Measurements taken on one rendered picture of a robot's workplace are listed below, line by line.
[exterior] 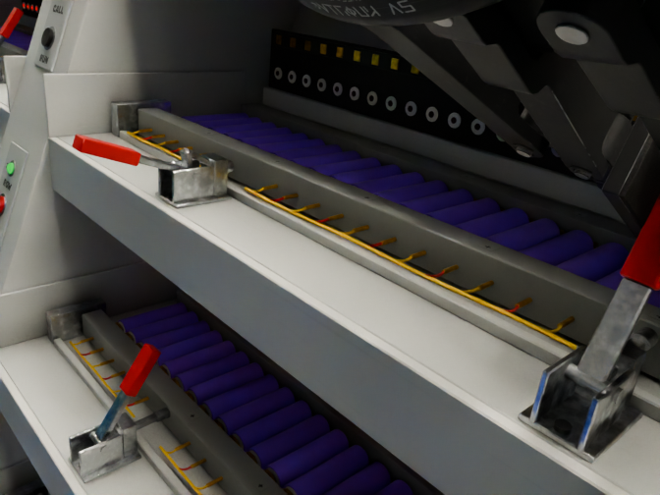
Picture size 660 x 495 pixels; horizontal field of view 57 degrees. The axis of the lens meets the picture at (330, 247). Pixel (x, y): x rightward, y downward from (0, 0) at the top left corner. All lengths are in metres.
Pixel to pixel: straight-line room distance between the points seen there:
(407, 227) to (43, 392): 0.33
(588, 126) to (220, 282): 0.22
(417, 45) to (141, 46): 0.43
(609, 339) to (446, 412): 0.06
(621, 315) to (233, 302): 0.19
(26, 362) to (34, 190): 0.15
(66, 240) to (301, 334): 0.33
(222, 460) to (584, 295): 0.26
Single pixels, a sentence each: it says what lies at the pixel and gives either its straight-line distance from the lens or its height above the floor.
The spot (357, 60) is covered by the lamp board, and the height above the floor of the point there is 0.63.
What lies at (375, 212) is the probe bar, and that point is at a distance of 0.34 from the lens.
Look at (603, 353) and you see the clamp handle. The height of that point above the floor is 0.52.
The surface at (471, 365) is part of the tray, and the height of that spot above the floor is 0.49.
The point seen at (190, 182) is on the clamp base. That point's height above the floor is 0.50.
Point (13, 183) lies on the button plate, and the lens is 0.59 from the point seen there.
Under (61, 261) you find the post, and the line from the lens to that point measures 0.59.
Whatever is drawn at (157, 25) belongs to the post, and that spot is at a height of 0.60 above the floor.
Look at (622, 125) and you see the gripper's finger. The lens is 0.21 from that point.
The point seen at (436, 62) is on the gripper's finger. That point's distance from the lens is 0.17.
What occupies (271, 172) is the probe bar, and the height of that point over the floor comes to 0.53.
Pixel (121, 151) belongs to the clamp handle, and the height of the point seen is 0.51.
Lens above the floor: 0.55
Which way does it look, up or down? 8 degrees down
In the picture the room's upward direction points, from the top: 21 degrees clockwise
